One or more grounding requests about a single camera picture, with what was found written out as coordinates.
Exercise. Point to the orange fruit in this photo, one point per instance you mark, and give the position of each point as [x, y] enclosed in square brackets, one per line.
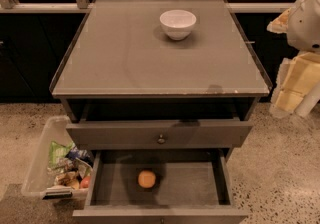
[146, 179]

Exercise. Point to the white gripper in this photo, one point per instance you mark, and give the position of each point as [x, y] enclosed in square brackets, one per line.
[305, 24]

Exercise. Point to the clear plastic storage bin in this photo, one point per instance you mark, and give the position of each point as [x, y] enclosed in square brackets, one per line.
[38, 182]

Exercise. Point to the open grey middle drawer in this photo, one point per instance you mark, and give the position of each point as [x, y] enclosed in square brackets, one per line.
[192, 187]

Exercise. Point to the grey drawer cabinet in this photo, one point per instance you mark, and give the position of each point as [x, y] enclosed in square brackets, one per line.
[123, 67]

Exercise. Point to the white cylindrical post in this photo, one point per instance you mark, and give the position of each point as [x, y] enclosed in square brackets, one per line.
[309, 101]

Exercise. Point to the red apple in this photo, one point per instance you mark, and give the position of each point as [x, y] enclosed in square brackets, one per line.
[85, 182]

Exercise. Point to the green snack bag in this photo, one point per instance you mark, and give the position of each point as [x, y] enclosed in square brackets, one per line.
[57, 152]

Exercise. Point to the grey top drawer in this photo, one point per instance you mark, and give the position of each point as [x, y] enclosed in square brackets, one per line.
[117, 135]

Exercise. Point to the round metal drawer knob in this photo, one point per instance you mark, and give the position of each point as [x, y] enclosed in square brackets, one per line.
[161, 139]

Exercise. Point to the crumpled snack packets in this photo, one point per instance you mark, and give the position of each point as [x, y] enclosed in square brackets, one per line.
[72, 169]

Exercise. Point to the white ceramic bowl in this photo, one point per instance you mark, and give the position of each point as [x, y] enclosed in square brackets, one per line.
[177, 24]

